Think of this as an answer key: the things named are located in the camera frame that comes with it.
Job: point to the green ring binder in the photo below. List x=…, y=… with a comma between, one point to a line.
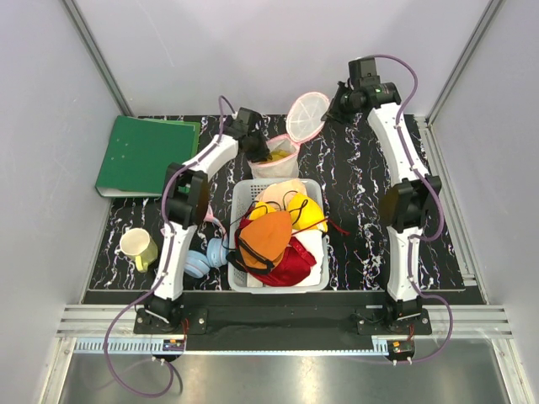
x=139, y=152

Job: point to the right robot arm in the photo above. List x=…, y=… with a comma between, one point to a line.
x=414, y=192

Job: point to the grey plastic laundry basket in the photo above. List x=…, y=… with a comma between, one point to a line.
x=260, y=233

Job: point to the yellow-green plastic cup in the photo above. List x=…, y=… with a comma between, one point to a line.
x=138, y=245

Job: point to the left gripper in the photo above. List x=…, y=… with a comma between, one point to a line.
x=260, y=154

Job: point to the pink blue cat-ear headphones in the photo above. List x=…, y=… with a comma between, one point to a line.
x=198, y=264

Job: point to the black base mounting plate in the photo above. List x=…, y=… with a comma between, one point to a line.
x=319, y=321

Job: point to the yellow mesh bra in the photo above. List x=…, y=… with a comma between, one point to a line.
x=277, y=154

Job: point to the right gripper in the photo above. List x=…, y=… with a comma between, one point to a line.
x=332, y=113

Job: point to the red satin bra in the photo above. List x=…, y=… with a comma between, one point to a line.
x=303, y=253

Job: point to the white pink mesh laundry bag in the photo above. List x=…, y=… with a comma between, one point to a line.
x=303, y=123

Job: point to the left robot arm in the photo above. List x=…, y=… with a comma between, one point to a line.
x=185, y=201

